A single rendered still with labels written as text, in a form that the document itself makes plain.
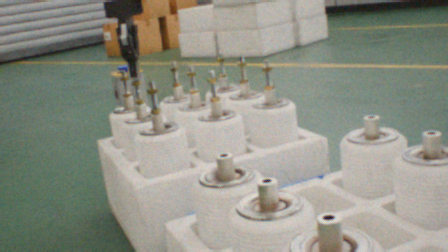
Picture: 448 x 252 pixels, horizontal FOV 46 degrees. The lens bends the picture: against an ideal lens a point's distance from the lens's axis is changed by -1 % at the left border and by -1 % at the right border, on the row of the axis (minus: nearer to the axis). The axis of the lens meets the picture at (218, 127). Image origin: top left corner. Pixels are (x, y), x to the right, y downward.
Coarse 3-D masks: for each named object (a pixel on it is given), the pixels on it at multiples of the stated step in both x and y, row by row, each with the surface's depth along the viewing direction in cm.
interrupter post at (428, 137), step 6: (426, 132) 67; (432, 132) 66; (438, 132) 66; (426, 138) 66; (432, 138) 65; (438, 138) 65; (426, 144) 66; (432, 144) 65; (438, 144) 65; (426, 150) 66; (432, 150) 66; (438, 150) 66; (426, 156) 66; (432, 156) 66; (438, 156) 66
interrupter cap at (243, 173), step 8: (216, 168) 72; (240, 168) 71; (248, 168) 71; (200, 176) 70; (208, 176) 70; (216, 176) 70; (240, 176) 68; (248, 176) 68; (208, 184) 67; (216, 184) 66; (224, 184) 66; (232, 184) 66; (240, 184) 66
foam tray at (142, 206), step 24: (288, 144) 103; (312, 144) 103; (120, 168) 102; (192, 168) 96; (264, 168) 100; (288, 168) 102; (312, 168) 104; (120, 192) 108; (144, 192) 91; (168, 192) 93; (120, 216) 116; (144, 216) 92; (168, 216) 94; (144, 240) 94
